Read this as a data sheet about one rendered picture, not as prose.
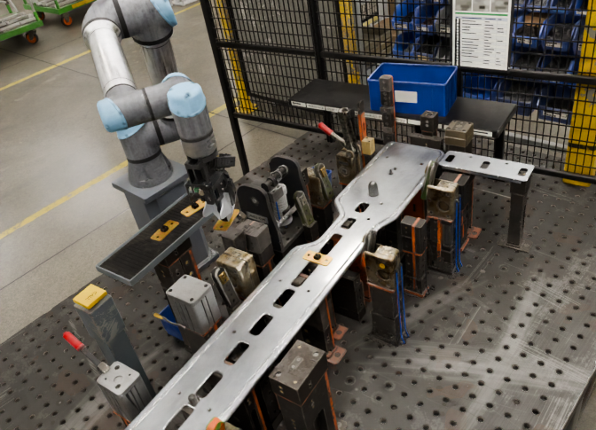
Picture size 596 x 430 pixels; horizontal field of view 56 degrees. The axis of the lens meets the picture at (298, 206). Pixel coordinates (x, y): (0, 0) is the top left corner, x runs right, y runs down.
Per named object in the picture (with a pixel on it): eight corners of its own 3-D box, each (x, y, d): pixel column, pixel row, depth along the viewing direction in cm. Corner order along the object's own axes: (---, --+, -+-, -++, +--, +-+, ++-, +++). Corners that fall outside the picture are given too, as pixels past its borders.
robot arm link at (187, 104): (196, 75, 122) (205, 89, 116) (208, 120, 129) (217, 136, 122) (160, 85, 121) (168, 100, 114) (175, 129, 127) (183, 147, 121)
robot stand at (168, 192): (145, 268, 217) (110, 182, 194) (187, 238, 229) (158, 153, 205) (178, 288, 205) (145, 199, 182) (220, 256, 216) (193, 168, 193)
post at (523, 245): (528, 253, 192) (536, 183, 176) (495, 245, 198) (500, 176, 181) (533, 242, 196) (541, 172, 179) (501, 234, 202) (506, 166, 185)
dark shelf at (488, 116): (497, 139, 197) (497, 131, 195) (288, 105, 244) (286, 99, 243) (517, 111, 211) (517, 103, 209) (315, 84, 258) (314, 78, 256)
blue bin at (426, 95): (446, 117, 209) (446, 84, 202) (369, 110, 223) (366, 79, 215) (458, 97, 220) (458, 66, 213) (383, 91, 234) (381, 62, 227)
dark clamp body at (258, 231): (281, 334, 180) (258, 243, 158) (249, 321, 187) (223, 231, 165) (300, 312, 187) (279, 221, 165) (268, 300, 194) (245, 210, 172)
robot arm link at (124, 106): (65, -4, 148) (96, 108, 119) (106, -14, 150) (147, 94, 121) (81, 35, 157) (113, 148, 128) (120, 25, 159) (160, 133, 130)
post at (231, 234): (260, 335, 181) (232, 239, 158) (248, 330, 184) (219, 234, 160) (269, 324, 184) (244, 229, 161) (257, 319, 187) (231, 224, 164)
